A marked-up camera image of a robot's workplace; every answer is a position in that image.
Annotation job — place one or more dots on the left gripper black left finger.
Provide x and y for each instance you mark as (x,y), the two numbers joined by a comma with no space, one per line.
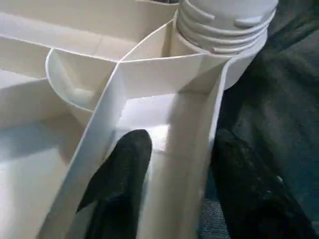
(119,174)

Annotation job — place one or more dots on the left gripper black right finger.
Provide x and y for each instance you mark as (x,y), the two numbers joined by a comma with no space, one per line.
(249,194)

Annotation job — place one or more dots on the white plastic table top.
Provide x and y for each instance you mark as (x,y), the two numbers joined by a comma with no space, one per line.
(62,149)

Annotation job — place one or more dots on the white plastic table leg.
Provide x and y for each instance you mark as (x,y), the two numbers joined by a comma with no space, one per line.
(224,15)

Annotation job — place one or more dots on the black mat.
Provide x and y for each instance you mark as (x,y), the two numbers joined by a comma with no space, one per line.
(274,112)

